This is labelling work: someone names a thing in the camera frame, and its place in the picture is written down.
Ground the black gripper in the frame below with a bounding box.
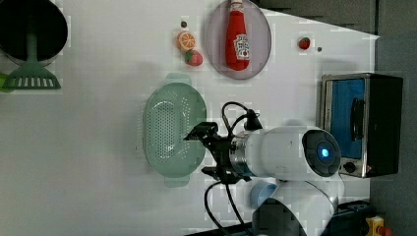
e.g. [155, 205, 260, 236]
[184, 122, 251, 185]

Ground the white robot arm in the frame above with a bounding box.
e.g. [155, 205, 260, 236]
[185, 122, 344, 236]

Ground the pink strawberry toy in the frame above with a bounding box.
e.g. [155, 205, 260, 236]
[185, 50, 204, 67]

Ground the blue plastic cup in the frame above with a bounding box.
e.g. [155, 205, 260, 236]
[250, 182, 277, 208]

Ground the red ketchup bottle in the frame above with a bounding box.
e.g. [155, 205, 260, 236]
[225, 0, 250, 71]

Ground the orange slice toy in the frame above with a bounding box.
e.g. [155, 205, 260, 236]
[176, 30, 196, 52]

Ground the grey round plate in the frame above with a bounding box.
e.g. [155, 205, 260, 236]
[205, 0, 271, 80]

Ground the small red strawberry toy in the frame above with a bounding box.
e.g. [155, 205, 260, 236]
[298, 37, 311, 50]

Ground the black toaster oven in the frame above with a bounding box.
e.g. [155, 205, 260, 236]
[319, 73, 403, 178]

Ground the green slotted spatula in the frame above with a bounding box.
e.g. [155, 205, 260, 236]
[3, 17, 61, 89]

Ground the black cooking pot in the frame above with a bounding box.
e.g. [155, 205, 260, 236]
[0, 0, 69, 65]

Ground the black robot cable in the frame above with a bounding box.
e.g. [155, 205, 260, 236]
[204, 100, 264, 236]

